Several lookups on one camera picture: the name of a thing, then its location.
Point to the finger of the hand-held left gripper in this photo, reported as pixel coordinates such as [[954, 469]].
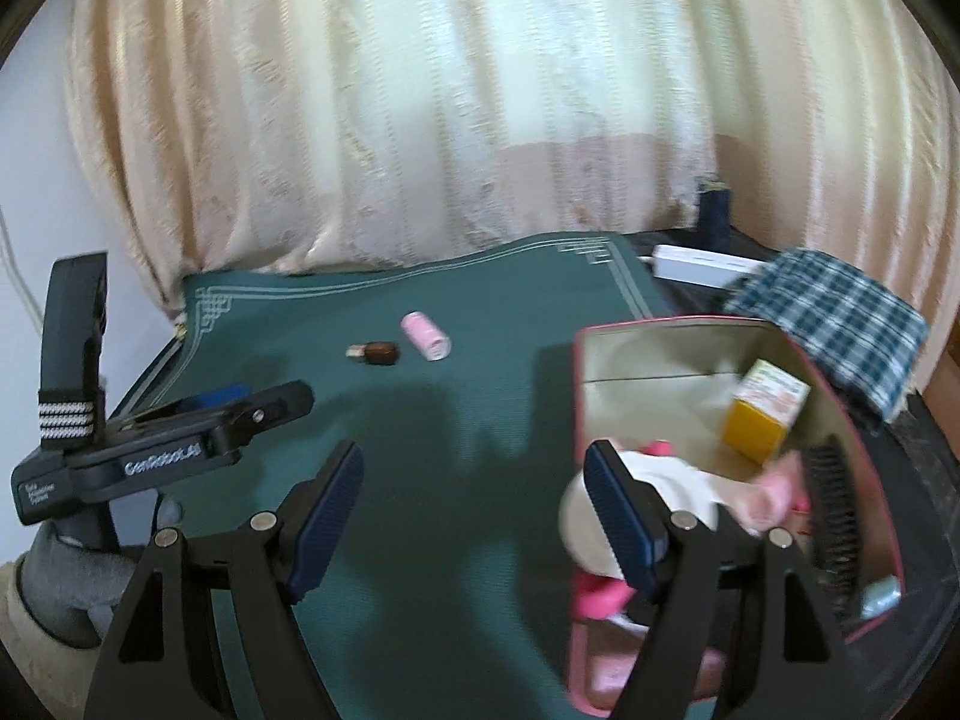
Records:
[[270, 405], [225, 394]]

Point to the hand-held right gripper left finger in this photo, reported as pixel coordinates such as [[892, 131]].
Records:
[[326, 510]]

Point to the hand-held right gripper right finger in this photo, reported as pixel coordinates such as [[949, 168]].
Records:
[[622, 510]]

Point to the white round jar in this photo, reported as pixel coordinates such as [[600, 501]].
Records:
[[694, 491]]

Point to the brown hair clip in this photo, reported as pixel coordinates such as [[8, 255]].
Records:
[[381, 352]]

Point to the red cardboard box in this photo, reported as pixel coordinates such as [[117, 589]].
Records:
[[660, 360]]

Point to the pink hair roller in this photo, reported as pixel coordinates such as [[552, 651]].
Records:
[[424, 334], [776, 491]]

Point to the yellow white small box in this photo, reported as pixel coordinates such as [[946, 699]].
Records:
[[757, 420]]

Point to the black comb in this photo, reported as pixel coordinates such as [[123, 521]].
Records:
[[832, 525]]

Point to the small teal bottle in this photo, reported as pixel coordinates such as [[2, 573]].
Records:
[[881, 596]]

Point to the person's left hand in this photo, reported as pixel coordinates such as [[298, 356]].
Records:
[[67, 577]]

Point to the green table mat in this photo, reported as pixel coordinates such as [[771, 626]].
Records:
[[465, 427]]

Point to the white flat box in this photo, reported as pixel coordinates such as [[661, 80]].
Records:
[[697, 262]]

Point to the blue plaid cloth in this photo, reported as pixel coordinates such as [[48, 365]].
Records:
[[832, 315]]

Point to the dark blue object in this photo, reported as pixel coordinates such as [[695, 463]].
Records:
[[712, 217]]

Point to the beige patterned curtain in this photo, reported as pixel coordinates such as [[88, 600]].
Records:
[[450, 90]]

